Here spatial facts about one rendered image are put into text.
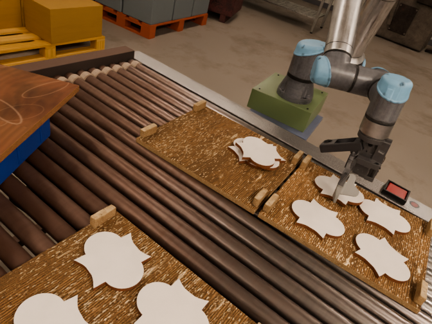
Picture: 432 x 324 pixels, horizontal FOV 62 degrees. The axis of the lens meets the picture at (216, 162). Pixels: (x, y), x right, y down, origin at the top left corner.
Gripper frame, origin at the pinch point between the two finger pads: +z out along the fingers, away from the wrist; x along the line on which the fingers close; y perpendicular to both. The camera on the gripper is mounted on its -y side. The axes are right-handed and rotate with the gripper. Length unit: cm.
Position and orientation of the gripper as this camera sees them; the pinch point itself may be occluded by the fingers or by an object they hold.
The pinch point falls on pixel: (338, 189)
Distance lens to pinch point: 111.3
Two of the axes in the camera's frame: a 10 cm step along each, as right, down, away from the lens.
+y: 8.4, 4.1, -3.7
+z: -1.6, 8.2, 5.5
